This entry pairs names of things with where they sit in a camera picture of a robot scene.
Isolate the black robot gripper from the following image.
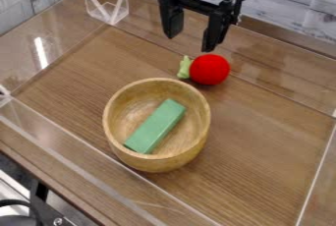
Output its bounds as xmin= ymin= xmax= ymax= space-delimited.
xmin=159 ymin=0 xmax=244 ymax=52

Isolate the brown wooden bowl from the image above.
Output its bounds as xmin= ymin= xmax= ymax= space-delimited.
xmin=103 ymin=78 xmax=211 ymax=173

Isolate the green rectangular block stick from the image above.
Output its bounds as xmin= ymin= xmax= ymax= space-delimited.
xmin=124 ymin=99 xmax=187 ymax=154

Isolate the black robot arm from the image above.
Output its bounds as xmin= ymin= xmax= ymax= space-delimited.
xmin=158 ymin=0 xmax=246 ymax=52

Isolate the red plush ball toy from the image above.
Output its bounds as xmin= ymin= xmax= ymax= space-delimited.
xmin=178 ymin=54 xmax=231 ymax=85

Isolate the clear acrylic corner bracket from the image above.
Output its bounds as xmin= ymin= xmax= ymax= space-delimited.
xmin=84 ymin=0 xmax=128 ymax=26

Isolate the clear acrylic tray wall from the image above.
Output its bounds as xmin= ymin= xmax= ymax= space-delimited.
xmin=0 ymin=85 xmax=219 ymax=226

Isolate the black table frame leg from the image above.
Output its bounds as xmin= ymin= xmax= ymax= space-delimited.
xmin=0 ymin=178 xmax=78 ymax=226

